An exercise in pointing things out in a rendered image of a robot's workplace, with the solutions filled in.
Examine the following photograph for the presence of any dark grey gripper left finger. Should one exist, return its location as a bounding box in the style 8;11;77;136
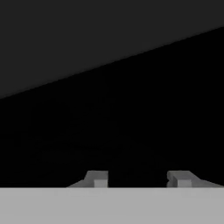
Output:
66;170;109;188

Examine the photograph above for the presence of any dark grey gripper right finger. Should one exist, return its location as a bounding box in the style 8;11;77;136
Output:
165;170;224;188

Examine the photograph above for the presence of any black oven door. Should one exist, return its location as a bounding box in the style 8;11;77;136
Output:
0;26;224;188

